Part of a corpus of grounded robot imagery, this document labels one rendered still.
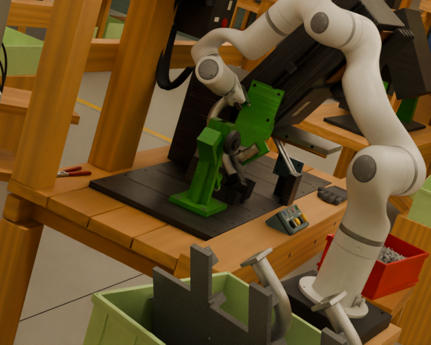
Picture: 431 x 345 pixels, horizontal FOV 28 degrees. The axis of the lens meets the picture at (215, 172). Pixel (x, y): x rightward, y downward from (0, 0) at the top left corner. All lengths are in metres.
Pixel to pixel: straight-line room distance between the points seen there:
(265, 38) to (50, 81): 0.59
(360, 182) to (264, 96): 0.78
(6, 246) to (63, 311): 1.28
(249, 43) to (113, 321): 1.01
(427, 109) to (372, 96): 4.43
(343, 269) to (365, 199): 0.19
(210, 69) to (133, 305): 0.89
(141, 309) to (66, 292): 2.10
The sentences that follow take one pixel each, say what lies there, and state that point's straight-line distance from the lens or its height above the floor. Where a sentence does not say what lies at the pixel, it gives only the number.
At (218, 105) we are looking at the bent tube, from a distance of 2.76.
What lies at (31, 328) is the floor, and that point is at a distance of 3.57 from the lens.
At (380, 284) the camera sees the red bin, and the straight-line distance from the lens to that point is 2.61.
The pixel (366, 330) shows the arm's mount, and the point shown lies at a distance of 2.15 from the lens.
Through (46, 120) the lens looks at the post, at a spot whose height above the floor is 1.08.
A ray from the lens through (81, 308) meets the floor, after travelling 3.81.
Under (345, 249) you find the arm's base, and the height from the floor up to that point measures 1.05.
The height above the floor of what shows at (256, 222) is 0.90.
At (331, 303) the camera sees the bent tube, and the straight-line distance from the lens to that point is 1.42.
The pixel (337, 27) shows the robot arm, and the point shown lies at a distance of 2.17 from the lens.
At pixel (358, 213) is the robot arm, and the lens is 2.12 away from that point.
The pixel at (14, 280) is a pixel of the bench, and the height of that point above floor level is 0.60.
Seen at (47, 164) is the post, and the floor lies 0.95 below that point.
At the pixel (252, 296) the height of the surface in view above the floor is 1.11.
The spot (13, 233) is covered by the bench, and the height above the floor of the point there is 0.73.
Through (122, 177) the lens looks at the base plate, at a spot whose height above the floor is 0.90.
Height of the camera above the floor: 1.69
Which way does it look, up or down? 15 degrees down
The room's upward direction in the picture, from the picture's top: 17 degrees clockwise
